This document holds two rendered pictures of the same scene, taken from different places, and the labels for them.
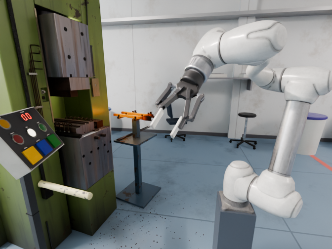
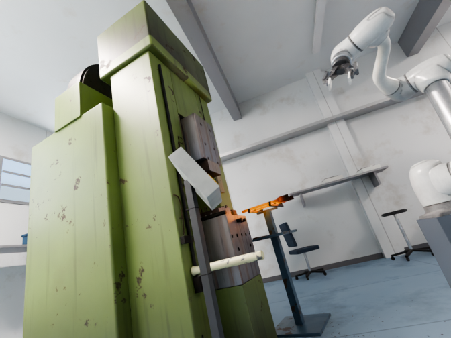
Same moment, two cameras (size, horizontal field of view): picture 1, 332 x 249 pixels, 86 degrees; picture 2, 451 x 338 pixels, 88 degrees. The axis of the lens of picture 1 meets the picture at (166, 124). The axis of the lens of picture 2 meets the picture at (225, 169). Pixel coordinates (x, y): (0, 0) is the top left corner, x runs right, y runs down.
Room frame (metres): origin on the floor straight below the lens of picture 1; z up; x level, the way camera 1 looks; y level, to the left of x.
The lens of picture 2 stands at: (-0.30, 0.51, 0.68)
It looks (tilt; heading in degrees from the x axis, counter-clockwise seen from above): 19 degrees up; 3
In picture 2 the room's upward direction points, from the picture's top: 14 degrees counter-clockwise
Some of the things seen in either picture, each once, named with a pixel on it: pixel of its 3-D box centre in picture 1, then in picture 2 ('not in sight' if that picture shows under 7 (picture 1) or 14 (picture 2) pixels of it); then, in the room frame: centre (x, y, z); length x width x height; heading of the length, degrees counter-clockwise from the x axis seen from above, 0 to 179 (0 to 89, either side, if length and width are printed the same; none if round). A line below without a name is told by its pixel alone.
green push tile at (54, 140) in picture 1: (53, 141); not in sight; (0.98, 0.66, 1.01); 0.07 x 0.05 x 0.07; 6
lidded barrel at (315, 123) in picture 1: (303, 132); not in sight; (3.22, -2.59, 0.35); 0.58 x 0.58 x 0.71
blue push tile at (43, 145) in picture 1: (43, 147); not in sight; (0.88, 0.65, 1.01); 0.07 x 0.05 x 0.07; 6
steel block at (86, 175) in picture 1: (74, 151); (211, 253); (1.55, 0.86, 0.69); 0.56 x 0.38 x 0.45; 71
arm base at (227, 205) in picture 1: (234, 196); (442, 208); (0.99, -0.44, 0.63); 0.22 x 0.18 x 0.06; 170
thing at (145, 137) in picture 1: (136, 138); (274, 235); (1.89, 0.33, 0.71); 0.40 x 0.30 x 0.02; 153
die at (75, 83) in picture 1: (60, 83); (192, 176); (1.50, 0.86, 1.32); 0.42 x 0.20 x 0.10; 71
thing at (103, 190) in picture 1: (80, 194); (225, 321); (1.55, 0.86, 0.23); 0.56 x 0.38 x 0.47; 71
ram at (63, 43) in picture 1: (60, 51); (190, 150); (1.54, 0.85, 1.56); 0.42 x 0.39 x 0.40; 71
